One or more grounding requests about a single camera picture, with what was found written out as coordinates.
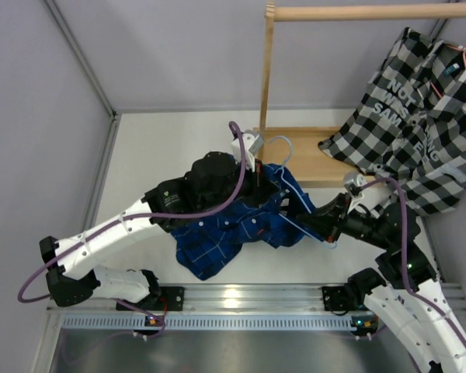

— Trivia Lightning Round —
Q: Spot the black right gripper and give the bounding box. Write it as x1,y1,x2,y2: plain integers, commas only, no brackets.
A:
296,192,391,249

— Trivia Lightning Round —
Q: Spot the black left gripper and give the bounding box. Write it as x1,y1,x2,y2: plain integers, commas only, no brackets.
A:
200,154,279,212

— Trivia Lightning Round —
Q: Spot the blue plaid shirt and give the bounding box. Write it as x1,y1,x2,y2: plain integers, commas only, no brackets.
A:
171,163,315,281

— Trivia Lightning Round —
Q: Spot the light blue wire hanger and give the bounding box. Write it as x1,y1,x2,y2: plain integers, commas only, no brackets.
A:
268,135,338,250

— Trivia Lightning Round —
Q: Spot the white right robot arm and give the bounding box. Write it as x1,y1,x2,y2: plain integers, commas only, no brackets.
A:
297,193,466,372

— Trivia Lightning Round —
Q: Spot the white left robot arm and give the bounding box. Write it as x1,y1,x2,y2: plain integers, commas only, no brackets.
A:
40,152,277,310

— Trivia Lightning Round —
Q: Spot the black white checkered shirt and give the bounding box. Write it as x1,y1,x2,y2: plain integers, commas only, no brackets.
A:
318,28,466,216

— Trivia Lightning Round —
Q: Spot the wooden clothes rack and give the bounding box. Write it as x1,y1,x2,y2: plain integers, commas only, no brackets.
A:
258,2,466,188

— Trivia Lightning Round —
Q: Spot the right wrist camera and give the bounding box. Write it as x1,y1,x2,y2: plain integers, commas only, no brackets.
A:
343,171,367,210

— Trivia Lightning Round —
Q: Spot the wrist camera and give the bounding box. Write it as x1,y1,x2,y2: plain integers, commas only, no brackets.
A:
343,171,367,210
231,130,264,171

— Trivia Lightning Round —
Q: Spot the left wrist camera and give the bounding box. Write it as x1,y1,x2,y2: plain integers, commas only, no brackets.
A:
231,130,264,171

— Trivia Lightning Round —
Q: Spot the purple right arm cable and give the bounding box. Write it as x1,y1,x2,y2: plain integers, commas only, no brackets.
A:
356,175,466,353

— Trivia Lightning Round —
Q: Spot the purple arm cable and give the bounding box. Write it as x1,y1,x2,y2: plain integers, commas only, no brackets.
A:
356,175,466,353
16,120,253,304

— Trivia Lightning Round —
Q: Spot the aluminium mounting rail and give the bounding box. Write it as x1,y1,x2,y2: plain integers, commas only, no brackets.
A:
48,282,465,312

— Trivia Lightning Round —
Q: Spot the slotted grey cable duct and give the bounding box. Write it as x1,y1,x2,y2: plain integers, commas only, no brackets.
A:
62,313,377,332

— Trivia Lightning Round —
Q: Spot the aluminium frame post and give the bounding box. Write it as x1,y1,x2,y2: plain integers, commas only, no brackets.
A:
41,0,120,231

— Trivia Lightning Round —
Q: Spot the pink wire hanger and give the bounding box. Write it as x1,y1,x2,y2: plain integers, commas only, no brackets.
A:
431,38,466,99

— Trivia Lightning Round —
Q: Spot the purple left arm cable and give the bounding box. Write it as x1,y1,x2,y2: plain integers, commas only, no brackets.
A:
16,120,253,304

